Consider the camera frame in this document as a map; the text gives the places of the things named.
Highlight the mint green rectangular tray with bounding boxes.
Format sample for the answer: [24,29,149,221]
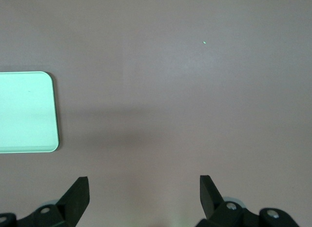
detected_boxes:
[0,71,60,154]

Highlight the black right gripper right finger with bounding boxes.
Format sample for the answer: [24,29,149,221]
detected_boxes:
[196,175,259,227]

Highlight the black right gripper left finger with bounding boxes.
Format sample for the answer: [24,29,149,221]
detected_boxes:
[17,177,90,227]

